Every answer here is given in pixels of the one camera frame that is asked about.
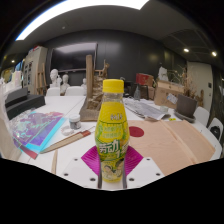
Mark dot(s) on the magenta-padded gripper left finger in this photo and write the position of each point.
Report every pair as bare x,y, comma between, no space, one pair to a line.
78,170

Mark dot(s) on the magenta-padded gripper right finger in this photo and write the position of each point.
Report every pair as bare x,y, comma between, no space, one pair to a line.
145,171

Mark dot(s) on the yellow drink bottle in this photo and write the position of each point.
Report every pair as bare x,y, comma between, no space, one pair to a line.
112,133

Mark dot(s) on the thin wooden stick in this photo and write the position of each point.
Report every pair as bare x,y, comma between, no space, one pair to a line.
54,162

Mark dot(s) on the flat round red coaster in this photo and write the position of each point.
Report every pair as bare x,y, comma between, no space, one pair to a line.
136,132

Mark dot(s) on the white tape roll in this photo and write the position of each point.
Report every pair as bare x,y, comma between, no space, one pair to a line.
67,130

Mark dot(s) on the small jar with white lid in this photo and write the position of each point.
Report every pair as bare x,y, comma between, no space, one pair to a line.
75,122

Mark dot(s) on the purple painting with cyan edge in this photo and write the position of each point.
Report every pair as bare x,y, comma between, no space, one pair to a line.
38,130

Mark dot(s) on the small yellow object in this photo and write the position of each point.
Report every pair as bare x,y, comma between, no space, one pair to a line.
172,119

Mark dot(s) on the folded newspaper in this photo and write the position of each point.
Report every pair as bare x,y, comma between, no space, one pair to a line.
145,108

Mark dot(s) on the small glass cup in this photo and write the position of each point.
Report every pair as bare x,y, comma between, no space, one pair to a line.
164,109

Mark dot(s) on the grey pot with dried branches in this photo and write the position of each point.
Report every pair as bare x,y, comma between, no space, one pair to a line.
186,106

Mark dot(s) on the clear glass bottle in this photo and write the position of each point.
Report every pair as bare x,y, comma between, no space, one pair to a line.
137,93

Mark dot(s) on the white chair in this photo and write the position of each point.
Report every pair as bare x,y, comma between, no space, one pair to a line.
74,91
201,116
216,128
52,91

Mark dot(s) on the cardboard box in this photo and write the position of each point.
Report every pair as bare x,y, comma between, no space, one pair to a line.
168,93

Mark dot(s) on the black box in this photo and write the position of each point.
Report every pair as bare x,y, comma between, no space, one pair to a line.
16,96
25,106

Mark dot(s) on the white plaster bust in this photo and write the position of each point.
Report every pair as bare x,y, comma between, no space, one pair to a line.
54,78
65,85

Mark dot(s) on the red box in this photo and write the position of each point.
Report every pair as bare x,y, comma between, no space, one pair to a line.
144,79

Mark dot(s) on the wooden easel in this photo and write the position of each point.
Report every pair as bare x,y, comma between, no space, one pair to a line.
103,70
41,80

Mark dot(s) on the white plaster figure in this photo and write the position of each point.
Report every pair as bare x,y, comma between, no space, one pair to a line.
163,74

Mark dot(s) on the beige display cabinet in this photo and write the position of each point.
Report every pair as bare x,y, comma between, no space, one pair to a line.
31,66

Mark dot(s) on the long ceiling light strip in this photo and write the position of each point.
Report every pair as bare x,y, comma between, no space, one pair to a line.
80,5

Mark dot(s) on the large dark wall screen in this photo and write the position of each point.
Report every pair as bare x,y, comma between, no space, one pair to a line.
73,56

